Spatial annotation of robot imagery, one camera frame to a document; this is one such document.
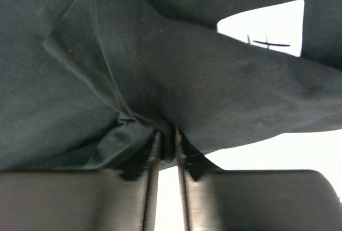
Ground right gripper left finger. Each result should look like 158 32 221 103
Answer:
1 132 161 230

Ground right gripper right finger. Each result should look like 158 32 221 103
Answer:
175 130 341 230

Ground black t shirt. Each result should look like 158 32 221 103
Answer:
1 0 341 171

